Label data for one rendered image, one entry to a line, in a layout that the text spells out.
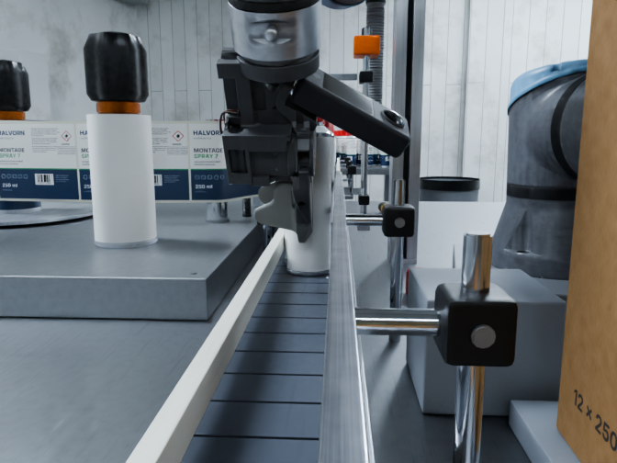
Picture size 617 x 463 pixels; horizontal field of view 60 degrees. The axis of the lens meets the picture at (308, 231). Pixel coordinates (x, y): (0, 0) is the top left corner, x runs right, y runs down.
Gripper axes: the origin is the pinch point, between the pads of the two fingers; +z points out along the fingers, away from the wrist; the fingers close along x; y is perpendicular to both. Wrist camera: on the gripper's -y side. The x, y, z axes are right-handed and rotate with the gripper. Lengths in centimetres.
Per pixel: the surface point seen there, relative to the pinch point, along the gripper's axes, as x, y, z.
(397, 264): 5.9, -9.1, -0.8
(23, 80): -49, 57, 4
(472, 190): -336, -118, 233
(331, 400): 36.4, -3.0, -24.2
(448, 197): -329, -97, 234
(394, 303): 7.9, -8.9, 2.7
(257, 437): 30.3, 0.9, -11.1
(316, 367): 22.7, -1.8, -6.8
